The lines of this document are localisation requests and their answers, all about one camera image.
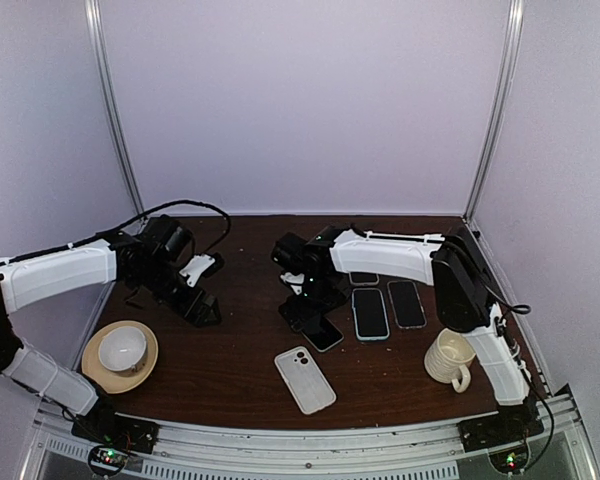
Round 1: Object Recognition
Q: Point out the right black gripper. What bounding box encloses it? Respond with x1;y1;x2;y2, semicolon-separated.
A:
281;273;348;332

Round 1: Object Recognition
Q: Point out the purple phone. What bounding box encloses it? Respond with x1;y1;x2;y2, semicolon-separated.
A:
386;279;427;329
353;290;389;339

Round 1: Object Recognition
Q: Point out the light blue phone case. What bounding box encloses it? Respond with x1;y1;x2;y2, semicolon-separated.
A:
351;288;391;343

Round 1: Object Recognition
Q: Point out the clear magsafe phone case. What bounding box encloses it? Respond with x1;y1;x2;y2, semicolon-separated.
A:
386;279;428;330

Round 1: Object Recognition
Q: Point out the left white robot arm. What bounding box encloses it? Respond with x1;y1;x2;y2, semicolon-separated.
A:
0;215;223;444

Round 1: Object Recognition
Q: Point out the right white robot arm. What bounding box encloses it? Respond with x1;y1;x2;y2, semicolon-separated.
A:
271;226;539;442

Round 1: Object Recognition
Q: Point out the white bowl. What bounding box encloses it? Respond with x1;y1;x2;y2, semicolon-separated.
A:
98;326;147;373

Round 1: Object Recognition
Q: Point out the tan saucer plate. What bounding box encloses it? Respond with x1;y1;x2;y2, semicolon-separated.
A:
81;320;159;394

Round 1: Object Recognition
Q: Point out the cream ribbed mug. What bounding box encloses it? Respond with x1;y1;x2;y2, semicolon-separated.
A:
424;329;476;394

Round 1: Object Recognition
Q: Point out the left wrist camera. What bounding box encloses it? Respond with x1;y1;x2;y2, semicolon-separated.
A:
179;253;225;287

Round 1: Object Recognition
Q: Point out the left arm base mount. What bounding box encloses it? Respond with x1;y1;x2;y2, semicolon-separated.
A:
71;416;159;477

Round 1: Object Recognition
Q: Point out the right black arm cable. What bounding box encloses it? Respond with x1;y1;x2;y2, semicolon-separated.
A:
459;234;556;451

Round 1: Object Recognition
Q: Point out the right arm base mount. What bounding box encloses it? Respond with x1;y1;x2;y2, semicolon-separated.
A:
458;415;544;476

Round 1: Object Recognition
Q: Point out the left aluminium corner post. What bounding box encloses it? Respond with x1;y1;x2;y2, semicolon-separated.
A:
84;0;144;214

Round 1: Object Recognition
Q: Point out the aluminium corner post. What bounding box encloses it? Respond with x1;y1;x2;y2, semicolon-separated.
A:
463;0;526;223
84;0;144;214

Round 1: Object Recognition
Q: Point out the right aluminium corner post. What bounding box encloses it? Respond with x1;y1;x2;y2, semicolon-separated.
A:
463;0;526;223

